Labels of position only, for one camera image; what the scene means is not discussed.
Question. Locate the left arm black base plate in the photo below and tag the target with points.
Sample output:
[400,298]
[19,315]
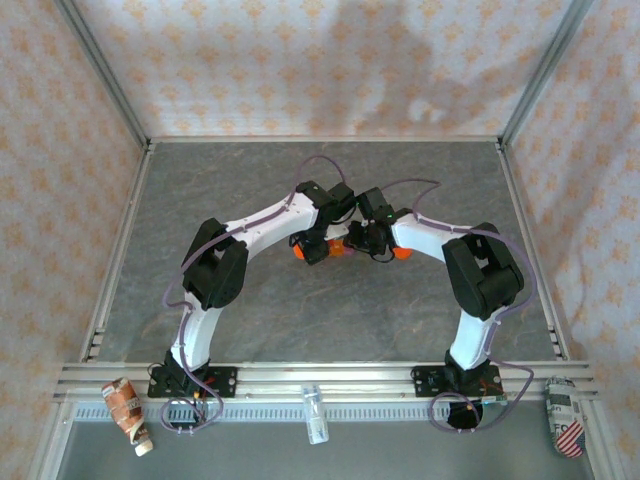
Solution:
[225,382]

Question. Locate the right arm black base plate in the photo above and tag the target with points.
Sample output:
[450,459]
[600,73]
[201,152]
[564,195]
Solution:
[425,380]

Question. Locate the aluminium frame post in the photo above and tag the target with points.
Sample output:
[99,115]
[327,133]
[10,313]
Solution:
[105,70]
[547,70]

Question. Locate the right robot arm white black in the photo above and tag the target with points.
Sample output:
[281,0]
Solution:
[485,275]

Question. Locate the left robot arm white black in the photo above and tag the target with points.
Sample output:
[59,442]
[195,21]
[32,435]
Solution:
[215,275]

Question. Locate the wide aluminium frame rail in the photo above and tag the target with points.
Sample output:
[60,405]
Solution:
[350,382]

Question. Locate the thin aluminium frame rail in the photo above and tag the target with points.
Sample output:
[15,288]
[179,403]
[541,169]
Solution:
[320,139]
[515,190]
[136,195]

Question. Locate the white orange patterned cloth backdrop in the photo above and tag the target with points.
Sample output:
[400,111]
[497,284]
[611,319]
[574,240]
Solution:
[320,65]

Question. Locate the orange pill bottle cap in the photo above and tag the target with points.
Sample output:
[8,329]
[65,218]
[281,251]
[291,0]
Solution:
[403,254]

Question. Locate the orange and pink pill organizer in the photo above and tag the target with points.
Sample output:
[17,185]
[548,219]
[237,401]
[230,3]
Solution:
[339,249]

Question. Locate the small green circuit board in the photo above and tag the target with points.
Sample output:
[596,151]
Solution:
[495,400]

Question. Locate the crumpled brown drink bottle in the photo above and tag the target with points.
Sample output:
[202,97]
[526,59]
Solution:
[122,402]

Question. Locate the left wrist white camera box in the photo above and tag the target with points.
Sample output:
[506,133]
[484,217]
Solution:
[337,232]

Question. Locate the clear plastic bottle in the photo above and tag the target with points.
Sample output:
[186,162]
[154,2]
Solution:
[315,415]

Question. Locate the newsprint can with flag print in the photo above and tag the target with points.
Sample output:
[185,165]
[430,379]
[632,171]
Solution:
[562,410]

